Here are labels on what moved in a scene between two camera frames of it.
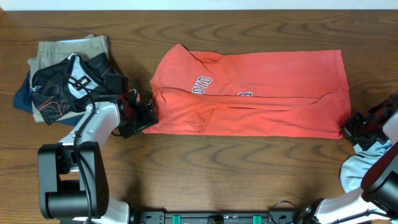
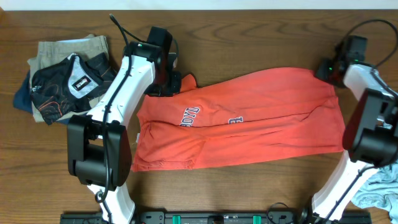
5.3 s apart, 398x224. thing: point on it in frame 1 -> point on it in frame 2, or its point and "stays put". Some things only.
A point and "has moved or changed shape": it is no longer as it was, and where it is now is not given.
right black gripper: x=354 y=126 -> x=324 y=73
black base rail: x=230 y=218 stays put
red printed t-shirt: x=288 y=94 has moved or changed shape
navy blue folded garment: x=22 y=100 stays put
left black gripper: x=144 y=116 -> x=166 y=87
